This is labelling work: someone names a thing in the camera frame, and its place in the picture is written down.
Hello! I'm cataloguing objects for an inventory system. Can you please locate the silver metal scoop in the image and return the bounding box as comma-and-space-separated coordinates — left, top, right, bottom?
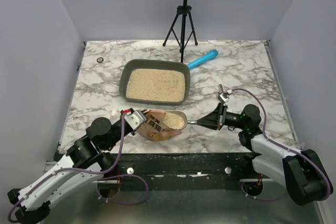
162, 111, 197, 130

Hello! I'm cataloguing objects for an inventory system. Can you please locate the pink cat litter bag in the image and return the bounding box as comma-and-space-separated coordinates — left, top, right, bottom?
136, 109, 182, 142

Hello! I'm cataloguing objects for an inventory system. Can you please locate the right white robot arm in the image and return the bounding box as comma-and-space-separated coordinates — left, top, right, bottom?
195, 103, 333, 206

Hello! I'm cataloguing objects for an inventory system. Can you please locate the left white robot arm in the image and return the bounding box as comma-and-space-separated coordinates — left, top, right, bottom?
7, 110, 145, 223

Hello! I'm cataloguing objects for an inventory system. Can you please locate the beige litter in box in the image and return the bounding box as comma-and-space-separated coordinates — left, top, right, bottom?
126, 69, 185, 102

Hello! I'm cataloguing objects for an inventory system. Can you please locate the grey plastic litter box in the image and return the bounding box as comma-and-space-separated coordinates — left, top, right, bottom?
119, 59, 191, 106

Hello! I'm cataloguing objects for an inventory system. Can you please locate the blue cylindrical flashlight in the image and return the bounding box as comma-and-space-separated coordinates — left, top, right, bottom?
187, 49, 218, 70

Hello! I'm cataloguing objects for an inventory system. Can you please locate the brown poker chip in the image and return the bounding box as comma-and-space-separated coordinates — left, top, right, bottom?
97, 57, 104, 63

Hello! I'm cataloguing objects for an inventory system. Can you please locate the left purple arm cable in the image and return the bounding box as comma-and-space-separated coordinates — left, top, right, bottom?
7, 108, 132, 223

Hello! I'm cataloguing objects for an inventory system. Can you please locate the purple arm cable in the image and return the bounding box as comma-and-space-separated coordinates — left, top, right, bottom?
7, 108, 132, 223
228, 88, 332, 201

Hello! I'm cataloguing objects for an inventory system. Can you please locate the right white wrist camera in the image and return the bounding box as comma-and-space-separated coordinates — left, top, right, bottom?
217, 84, 233, 106

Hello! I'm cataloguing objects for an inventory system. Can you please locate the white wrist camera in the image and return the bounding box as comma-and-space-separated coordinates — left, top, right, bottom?
124, 110, 146, 135
217, 84, 233, 106

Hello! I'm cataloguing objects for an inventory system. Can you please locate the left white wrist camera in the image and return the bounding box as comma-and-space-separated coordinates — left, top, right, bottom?
124, 110, 146, 135

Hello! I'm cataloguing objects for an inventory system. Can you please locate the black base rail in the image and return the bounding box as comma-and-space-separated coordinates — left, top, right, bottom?
105, 153, 266, 196

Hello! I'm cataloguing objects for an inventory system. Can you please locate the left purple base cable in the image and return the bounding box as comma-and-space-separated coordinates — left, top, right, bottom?
97, 174, 150, 205

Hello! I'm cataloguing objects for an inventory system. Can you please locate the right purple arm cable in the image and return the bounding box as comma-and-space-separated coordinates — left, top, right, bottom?
228, 88, 332, 201

